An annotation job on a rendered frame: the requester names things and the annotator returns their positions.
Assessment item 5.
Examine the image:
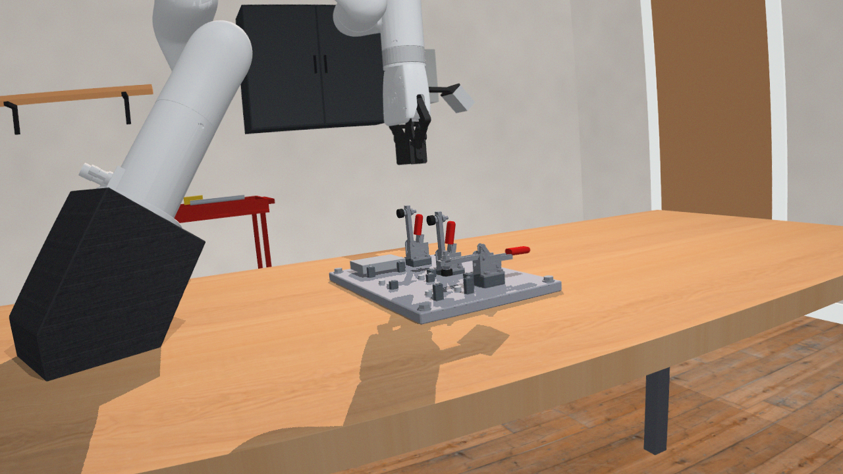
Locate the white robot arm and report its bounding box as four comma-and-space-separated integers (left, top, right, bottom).
79, 0, 425, 228

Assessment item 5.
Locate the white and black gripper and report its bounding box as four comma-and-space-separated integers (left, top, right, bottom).
383, 62, 431, 165

